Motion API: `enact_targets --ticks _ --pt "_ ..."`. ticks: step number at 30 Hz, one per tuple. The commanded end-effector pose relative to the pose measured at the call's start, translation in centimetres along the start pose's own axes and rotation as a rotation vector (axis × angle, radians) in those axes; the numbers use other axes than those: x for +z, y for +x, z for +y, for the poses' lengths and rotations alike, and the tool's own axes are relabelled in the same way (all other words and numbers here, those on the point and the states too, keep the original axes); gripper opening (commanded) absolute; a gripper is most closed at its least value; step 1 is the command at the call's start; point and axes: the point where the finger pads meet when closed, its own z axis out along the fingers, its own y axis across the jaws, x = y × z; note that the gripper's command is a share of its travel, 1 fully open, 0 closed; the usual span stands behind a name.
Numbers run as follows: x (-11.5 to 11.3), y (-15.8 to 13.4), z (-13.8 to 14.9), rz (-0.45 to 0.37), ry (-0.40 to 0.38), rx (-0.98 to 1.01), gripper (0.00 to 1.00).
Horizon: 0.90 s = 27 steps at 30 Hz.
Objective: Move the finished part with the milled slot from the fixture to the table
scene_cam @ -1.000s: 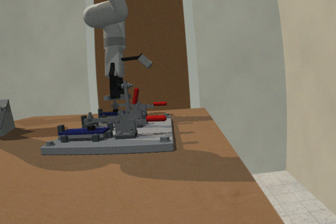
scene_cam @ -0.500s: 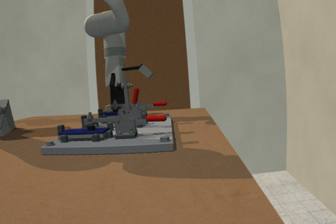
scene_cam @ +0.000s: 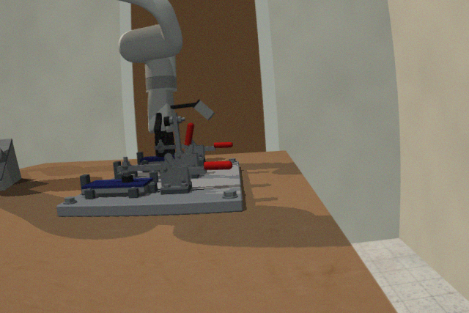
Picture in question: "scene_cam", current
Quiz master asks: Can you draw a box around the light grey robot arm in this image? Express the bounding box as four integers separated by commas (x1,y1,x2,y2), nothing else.
118,0,215,120

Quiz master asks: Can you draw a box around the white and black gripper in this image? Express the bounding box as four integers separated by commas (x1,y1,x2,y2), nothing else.
147,88,177,146

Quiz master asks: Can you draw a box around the blue flat metal plate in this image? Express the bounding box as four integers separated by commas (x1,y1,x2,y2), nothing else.
81,177,153,194

